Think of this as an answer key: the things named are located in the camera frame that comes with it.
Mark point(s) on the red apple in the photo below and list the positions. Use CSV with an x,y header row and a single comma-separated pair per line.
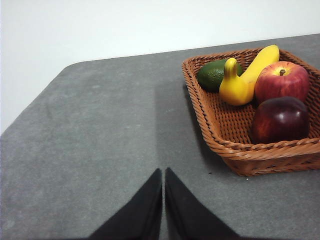
x,y
282,82

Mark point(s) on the dark purple plum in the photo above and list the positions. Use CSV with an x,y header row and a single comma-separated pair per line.
x,y
280,122

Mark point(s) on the green avocado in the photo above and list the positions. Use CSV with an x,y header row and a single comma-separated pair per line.
x,y
211,75

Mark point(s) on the yellow banana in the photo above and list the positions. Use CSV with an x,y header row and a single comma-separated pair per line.
x,y
237,90

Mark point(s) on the brown wicker basket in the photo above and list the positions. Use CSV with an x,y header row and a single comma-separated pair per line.
x,y
225,120

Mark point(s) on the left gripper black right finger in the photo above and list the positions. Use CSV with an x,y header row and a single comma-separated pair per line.
x,y
190,217

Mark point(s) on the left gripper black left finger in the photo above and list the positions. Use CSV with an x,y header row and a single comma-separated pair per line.
x,y
140,215

